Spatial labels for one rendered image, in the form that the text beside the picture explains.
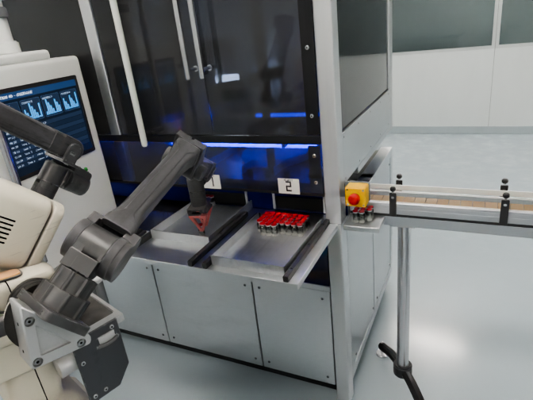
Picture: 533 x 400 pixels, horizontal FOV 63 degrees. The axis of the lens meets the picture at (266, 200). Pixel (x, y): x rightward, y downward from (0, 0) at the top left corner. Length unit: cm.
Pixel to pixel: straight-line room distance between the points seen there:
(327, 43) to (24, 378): 118
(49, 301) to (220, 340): 151
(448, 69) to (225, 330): 468
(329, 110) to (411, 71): 464
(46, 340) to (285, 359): 143
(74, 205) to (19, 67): 55
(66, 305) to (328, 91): 102
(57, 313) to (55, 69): 125
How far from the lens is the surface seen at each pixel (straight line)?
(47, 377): 107
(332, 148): 150
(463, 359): 240
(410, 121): 620
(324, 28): 145
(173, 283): 218
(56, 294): 79
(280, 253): 144
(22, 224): 89
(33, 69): 181
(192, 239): 159
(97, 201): 199
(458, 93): 607
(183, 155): 101
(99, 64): 197
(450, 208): 162
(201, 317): 220
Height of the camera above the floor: 159
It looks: 22 degrees down
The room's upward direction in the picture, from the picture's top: 7 degrees counter-clockwise
